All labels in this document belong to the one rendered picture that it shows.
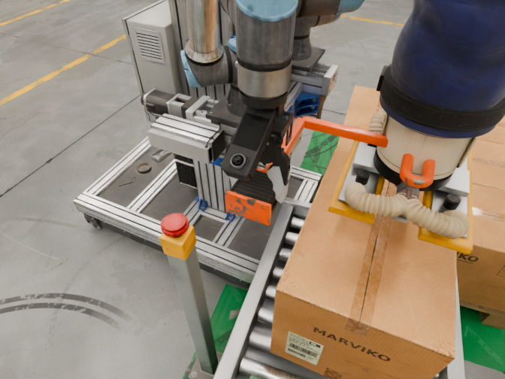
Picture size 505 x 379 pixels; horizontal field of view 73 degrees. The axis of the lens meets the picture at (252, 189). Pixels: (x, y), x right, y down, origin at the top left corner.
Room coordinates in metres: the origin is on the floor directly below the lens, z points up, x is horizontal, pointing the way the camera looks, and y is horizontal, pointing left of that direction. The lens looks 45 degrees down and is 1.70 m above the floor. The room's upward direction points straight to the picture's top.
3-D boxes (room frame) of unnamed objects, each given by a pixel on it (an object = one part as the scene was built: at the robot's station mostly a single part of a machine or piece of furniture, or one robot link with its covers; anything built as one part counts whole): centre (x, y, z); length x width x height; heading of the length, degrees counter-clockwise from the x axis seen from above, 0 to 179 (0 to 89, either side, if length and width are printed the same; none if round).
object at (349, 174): (0.65, -0.28, 1.15); 0.34 x 0.10 x 0.05; 156
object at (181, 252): (0.55, 0.20, 0.50); 0.07 x 0.07 x 1.00; 71
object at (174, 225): (0.55, 0.20, 1.02); 0.07 x 0.07 x 0.04
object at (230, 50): (1.10, 0.03, 1.20); 0.13 x 0.12 x 0.14; 105
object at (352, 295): (0.61, -0.36, 0.75); 0.60 x 0.40 x 0.40; 157
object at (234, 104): (1.10, 0.02, 1.09); 0.15 x 0.15 x 0.10
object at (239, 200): (0.44, -0.01, 1.25); 0.09 x 0.08 x 0.05; 66
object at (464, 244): (0.57, -0.45, 1.15); 0.34 x 0.10 x 0.05; 156
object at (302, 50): (1.55, -0.19, 1.09); 0.15 x 0.15 x 0.10
